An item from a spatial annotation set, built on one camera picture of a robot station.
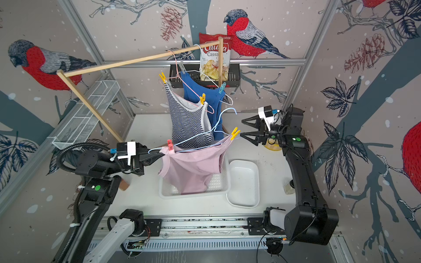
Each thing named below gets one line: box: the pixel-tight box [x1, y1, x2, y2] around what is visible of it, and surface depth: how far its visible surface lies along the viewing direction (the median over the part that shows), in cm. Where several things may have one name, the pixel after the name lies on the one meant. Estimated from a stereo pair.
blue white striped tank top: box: [163, 81, 215, 149], surface depth 85 cm
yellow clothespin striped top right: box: [199, 93, 206, 106], surface depth 67 cm
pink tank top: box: [158, 135, 233, 195], surface depth 65 cm
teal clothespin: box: [218, 82, 227, 95], surface depth 72 cm
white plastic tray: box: [225, 159, 260, 209], surface depth 87 cm
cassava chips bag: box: [198, 32, 233, 82], surface depth 87 cm
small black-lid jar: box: [283, 179, 296, 195], surface depth 80 cm
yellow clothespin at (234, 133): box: [230, 127, 242, 141], surface depth 64 cm
